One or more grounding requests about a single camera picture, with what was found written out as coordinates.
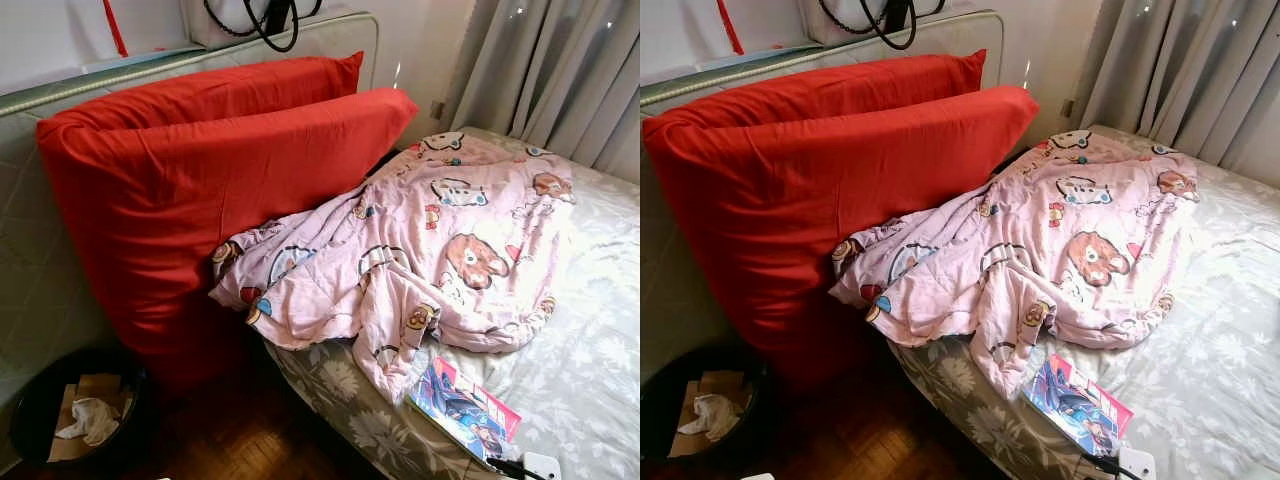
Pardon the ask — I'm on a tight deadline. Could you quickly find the colourful comic book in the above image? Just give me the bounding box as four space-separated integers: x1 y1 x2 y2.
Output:
1022 355 1134 459
405 357 523 463

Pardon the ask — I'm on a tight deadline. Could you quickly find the beige floral bed sheet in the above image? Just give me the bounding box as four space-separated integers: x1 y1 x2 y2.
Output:
262 125 641 480
885 123 1280 480

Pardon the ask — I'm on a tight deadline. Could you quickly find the large red pillow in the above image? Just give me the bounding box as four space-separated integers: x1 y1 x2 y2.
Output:
648 50 987 127
643 85 1041 391
37 87 419 396
40 52 365 131

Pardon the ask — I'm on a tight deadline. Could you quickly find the black round waste bin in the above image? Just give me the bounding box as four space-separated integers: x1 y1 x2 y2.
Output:
8 347 151 471
640 345 776 466

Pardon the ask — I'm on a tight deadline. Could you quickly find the flat brown cardboard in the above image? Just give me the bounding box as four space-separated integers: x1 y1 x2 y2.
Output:
668 370 766 459
47 373 136 463

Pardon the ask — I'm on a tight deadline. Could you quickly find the grey curtain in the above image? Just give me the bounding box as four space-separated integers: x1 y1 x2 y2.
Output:
440 0 641 186
1075 0 1280 186

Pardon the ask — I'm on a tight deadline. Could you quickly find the crumpled white tissue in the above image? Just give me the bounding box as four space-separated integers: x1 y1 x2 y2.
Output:
55 397 121 447
678 393 743 443

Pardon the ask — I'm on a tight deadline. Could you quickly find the pink cartoon bear blanket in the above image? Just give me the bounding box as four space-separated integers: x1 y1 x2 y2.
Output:
830 128 1201 399
208 130 578 377

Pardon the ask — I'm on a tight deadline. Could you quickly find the red ribbon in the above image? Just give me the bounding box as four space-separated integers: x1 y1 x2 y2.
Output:
716 0 746 56
102 0 129 58

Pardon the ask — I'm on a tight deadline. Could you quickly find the white bag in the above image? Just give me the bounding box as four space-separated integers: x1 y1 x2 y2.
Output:
797 0 961 46
180 0 351 49

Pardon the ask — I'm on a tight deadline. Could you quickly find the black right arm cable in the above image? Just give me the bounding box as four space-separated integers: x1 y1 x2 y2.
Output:
1080 452 1141 480
487 455 546 480

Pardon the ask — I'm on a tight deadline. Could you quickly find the black looped cord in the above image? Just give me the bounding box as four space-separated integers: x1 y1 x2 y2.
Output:
820 0 941 51
203 0 323 53

